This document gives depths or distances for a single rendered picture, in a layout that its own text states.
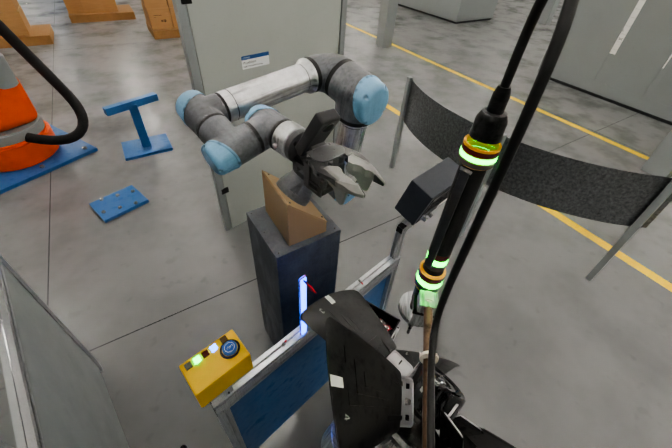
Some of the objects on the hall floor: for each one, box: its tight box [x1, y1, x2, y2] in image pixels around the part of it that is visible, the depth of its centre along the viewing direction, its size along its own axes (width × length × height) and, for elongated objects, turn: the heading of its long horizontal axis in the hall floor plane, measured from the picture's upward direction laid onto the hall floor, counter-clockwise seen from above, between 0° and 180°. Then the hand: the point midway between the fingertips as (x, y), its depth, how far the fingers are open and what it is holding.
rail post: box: [218, 408, 247, 448], centre depth 132 cm, size 4×4×78 cm
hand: (369, 183), depth 58 cm, fingers open, 4 cm apart
